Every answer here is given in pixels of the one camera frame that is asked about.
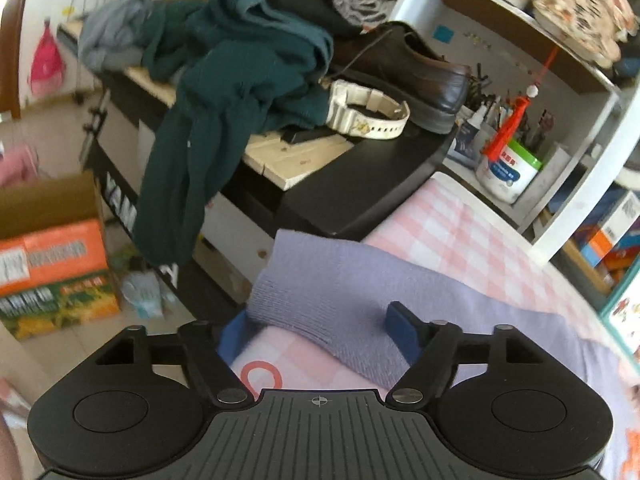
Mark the red tassel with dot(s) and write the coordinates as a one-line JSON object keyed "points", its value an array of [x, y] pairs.
{"points": [[505, 130]]}

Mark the lucky cat figurine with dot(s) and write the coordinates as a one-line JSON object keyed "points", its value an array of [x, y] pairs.
{"points": [[575, 5]]}

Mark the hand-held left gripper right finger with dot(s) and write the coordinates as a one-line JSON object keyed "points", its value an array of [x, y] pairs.
{"points": [[402, 330]]}

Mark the orange cardboard box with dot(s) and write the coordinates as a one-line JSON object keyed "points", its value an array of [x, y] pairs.
{"points": [[55, 260]]}

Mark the white jar green lid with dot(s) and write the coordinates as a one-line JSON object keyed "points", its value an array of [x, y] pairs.
{"points": [[507, 175]]}

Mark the pink checkered tablecloth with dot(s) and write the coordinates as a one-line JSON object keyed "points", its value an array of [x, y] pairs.
{"points": [[450, 225]]}

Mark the bunch of paint brushes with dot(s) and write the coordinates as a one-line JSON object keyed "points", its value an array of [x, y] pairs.
{"points": [[500, 105]]}

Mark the dark green garment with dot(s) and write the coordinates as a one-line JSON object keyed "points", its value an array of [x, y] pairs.
{"points": [[220, 85]]}

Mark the white wristwatch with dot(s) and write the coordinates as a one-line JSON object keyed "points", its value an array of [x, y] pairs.
{"points": [[345, 105]]}

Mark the pink hanging bag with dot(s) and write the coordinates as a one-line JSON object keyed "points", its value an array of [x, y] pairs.
{"points": [[45, 65]]}

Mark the black digital piano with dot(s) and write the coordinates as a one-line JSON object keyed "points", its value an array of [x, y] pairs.
{"points": [[350, 175]]}

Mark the white bookshelf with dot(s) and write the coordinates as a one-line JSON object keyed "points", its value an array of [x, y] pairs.
{"points": [[590, 125]]}

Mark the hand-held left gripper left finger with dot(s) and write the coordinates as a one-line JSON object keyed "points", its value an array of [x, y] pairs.
{"points": [[231, 342]]}

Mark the brown leather shoe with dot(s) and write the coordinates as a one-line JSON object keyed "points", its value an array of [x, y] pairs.
{"points": [[415, 75]]}

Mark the purple pink knit sweater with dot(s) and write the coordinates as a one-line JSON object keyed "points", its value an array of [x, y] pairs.
{"points": [[450, 320]]}

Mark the wooden board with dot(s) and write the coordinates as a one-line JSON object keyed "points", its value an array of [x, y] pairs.
{"points": [[295, 155]]}

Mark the black garment grey lace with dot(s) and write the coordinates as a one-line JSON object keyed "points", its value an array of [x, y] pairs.
{"points": [[305, 5]]}

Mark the orange white carton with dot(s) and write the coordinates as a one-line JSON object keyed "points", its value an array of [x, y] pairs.
{"points": [[620, 225]]}

